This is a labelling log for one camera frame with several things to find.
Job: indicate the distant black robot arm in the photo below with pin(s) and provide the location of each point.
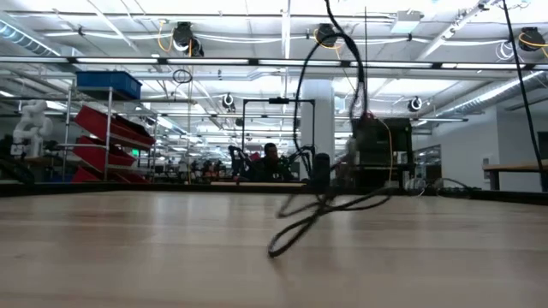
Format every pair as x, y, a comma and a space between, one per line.
237, 160
306, 154

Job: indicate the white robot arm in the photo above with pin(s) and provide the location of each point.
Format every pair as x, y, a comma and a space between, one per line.
32, 124

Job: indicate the person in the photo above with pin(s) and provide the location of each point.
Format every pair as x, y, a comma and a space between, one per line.
269, 167

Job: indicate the black office chair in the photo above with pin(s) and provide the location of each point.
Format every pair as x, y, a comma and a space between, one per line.
322, 169

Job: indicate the white building column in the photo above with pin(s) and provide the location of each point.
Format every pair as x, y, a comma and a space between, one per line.
319, 111

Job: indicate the black cabinet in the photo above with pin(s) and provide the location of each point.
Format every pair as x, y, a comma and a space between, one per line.
398, 137

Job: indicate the black-framed eyeglasses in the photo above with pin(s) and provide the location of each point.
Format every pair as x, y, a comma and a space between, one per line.
414, 187

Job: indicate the metal shelf rack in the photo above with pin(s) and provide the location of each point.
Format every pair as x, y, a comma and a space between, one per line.
109, 124

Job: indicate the red plastic storage bin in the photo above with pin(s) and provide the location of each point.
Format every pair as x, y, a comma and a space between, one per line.
98, 156
98, 122
83, 176

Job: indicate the blue plastic storage bin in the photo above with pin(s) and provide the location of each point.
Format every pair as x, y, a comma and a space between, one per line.
107, 81

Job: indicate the white ceiling box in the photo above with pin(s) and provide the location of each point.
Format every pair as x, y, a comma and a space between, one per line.
406, 19

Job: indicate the wooden workbench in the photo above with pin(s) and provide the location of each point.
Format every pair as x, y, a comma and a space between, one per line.
514, 166

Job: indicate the black machine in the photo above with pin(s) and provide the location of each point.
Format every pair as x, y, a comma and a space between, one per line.
17, 171

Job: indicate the thin black diagonal pole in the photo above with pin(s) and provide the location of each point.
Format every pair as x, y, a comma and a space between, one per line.
522, 85

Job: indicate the distant black rig frame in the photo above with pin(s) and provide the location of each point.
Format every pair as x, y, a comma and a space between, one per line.
278, 101

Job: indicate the black aluminium table frame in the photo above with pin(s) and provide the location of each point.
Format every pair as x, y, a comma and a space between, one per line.
128, 187

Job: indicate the silver ceiling duct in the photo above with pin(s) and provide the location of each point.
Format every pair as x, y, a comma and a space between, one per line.
21, 36

